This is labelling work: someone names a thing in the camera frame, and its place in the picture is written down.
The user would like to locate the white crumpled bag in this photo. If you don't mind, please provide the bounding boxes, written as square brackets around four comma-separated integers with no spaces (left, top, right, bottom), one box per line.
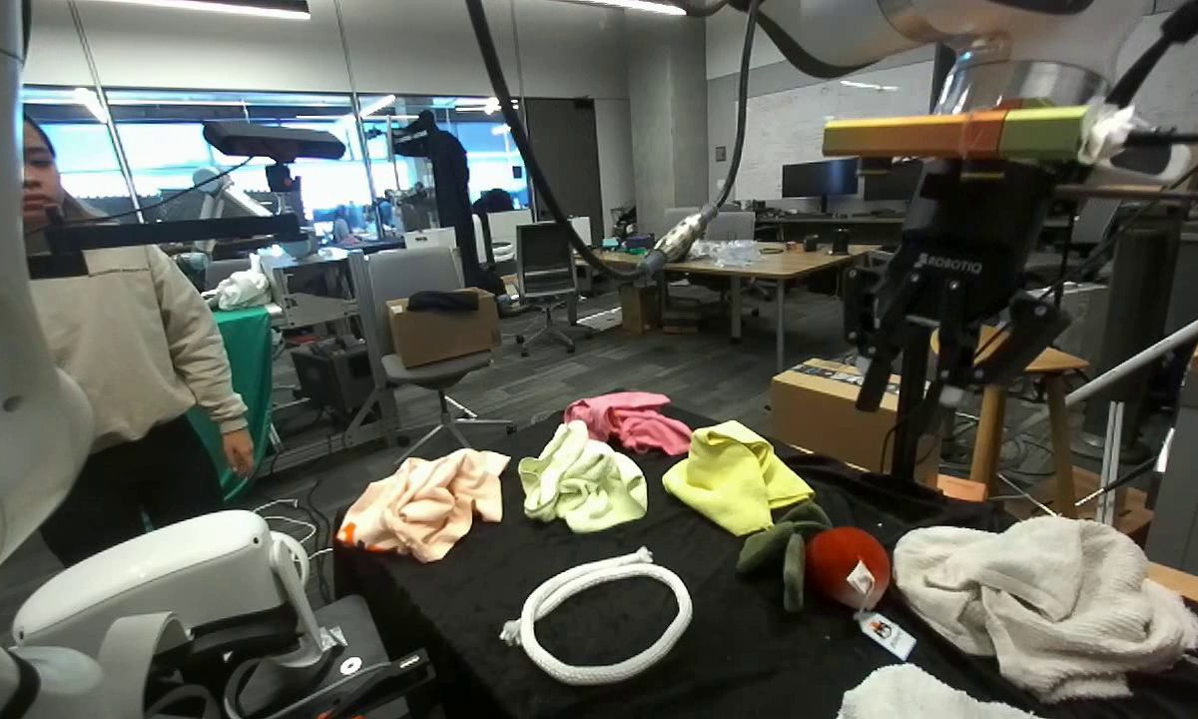
[195,257,276,316]

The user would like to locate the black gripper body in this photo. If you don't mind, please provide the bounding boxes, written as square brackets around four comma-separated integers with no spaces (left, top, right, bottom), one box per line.
[907,155,1070,305]

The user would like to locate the grey office chair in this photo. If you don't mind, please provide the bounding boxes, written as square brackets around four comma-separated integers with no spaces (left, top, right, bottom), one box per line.
[348,245,515,464]

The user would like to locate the white metal rail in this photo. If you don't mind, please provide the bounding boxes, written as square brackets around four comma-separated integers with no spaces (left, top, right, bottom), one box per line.
[1058,313,1198,526]

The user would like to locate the black bar-shaped camera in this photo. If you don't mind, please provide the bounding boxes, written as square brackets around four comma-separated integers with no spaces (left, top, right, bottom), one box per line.
[199,116,351,203]

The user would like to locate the black clamp bracket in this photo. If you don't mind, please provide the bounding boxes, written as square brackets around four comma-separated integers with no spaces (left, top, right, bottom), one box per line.
[214,591,437,719]

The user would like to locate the small brown carton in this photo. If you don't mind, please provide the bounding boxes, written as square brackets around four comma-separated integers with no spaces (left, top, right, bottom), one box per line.
[383,282,501,370]

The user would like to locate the white hose ring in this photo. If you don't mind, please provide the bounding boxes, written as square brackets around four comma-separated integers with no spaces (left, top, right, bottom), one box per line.
[495,545,698,690]

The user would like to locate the black mesh chair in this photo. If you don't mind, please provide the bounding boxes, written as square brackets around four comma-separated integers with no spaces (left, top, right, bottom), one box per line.
[511,217,585,360]

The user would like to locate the light green cloth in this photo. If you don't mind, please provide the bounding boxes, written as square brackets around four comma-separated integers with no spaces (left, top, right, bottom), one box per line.
[515,421,652,538]

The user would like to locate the white base cable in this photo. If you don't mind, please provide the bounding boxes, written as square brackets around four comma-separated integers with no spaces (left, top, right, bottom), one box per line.
[266,526,351,673]

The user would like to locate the peach cloth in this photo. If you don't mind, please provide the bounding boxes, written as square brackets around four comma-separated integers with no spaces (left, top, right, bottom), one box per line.
[336,442,515,566]

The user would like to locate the black table cloth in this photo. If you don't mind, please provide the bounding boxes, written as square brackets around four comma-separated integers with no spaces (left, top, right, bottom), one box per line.
[330,404,1198,719]

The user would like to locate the black utility cart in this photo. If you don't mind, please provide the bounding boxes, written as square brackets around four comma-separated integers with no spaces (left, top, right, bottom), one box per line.
[272,246,377,442]

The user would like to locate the person in beige hoodie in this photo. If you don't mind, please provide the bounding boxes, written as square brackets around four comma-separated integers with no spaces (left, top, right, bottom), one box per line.
[14,112,259,550]

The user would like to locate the brown cardboard box black tape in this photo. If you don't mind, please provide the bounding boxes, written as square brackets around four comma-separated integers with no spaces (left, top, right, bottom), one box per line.
[762,356,951,478]

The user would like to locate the large white terry towel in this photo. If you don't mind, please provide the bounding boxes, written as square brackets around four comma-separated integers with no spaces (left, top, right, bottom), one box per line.
[891,514,1198,709]

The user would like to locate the yellow cloth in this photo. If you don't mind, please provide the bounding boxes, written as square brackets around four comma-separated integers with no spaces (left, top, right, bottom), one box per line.
[658,421,818,538]

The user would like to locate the black draped stand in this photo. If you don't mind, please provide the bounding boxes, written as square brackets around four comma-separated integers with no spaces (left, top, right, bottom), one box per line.
[392,112,488,292]

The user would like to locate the black computer monitor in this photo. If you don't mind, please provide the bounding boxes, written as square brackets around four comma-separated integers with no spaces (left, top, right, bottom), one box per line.
[861,160,926,207]
[777,155,861,207]

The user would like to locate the black vertical pole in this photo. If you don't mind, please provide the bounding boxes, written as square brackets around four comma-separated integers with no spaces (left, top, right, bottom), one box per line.
[810,394,988,526]

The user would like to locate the multicolour wrist camera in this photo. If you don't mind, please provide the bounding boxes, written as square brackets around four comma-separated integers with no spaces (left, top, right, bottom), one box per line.
[818,104,1092,169]

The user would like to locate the teal green sheet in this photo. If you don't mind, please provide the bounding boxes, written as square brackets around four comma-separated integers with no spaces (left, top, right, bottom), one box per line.
[85,610,223,719]

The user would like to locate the pink cloth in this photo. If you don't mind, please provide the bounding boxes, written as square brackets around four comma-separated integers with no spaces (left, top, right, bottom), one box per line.
[559,389,698,464]

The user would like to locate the person's left hand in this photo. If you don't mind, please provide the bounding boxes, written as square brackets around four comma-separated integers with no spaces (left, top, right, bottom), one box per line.
[218,426,259,478]

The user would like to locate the red plush toy green leaves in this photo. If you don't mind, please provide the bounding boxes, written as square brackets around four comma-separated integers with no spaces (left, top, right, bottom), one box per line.
[733,497,922,669]

